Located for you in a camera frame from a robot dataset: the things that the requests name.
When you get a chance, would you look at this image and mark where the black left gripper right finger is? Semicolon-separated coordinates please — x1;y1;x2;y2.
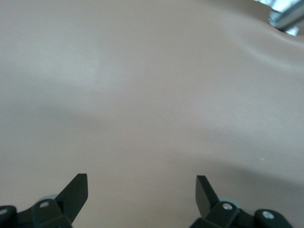
190;175;292;228

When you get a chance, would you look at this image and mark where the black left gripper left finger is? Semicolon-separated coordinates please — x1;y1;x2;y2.
0;173;89;228

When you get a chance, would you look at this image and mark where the brown table cloth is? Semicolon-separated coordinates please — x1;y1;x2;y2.
0;0;304;228

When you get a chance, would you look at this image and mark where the aluminium frame extrusion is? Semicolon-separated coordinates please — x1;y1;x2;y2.
251;0;304;37

